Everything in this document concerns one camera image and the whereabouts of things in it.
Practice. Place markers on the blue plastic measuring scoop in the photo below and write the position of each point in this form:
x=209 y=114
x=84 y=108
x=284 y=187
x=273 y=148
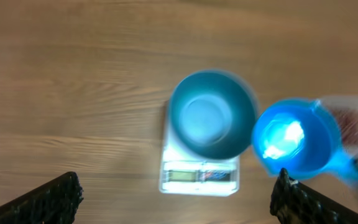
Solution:
x=301 y=136

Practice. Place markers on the red adzuki beans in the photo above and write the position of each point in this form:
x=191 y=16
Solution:
x=347 y=120

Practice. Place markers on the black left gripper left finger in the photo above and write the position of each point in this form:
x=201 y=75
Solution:
x=55 y=202

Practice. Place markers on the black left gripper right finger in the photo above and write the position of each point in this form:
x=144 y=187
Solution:
x=295 y=203

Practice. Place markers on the teal metal bowl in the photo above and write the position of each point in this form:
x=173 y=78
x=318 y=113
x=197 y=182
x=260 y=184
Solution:
x=213 y=113

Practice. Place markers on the white digital kitchen scale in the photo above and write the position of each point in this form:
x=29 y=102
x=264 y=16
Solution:
x=183 y=172

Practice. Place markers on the clear plastic container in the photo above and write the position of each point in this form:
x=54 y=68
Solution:
x=342 y=101

